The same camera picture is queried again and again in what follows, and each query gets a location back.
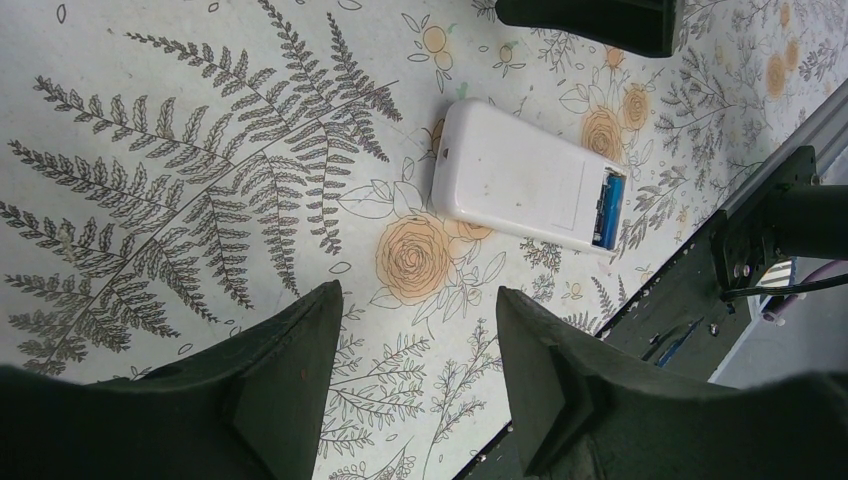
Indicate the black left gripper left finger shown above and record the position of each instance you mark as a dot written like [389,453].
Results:
[250,407]

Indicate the floral patterned table mat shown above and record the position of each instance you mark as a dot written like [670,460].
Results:
[175,172]

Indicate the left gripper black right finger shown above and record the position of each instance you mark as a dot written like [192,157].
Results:
[583,409]

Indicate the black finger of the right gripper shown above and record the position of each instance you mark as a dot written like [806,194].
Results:
[648,28]

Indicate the blue AAA battery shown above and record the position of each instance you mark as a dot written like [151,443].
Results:
[610,212]

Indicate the black AAA battery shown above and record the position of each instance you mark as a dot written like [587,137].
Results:
[599,208]

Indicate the black mounting base rail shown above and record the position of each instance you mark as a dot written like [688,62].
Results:
[685,320]

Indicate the aluminium frame rail left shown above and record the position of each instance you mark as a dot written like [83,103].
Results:
[825,130]

